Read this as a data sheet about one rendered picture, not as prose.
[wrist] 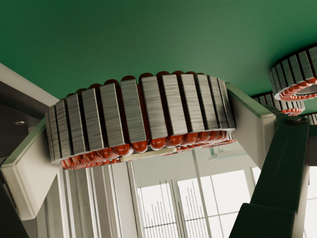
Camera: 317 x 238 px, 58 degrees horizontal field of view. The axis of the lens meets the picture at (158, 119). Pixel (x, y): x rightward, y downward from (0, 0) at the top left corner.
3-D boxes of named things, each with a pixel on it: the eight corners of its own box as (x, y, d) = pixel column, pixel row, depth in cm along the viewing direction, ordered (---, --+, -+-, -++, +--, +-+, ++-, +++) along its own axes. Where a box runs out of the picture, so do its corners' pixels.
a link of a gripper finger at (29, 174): (36, 219, 13) (20, 223, 13) (67, 154, 20) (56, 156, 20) (14, 163, 12) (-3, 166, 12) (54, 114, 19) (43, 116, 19)
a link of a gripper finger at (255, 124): (260, 116, 13) (276, 114, 13) (219, 83, 19) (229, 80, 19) (263, 175, 14) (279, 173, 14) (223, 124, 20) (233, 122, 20)
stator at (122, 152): (2, 92, 13) (11, 176, 12) (246, 47, 13) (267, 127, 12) (76, 126, 24) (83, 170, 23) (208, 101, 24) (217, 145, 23)
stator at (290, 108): (309, 90, 49) (315, 111, 49) (252, 109, 57) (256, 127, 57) (282, 84, 42) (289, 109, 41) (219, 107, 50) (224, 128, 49)
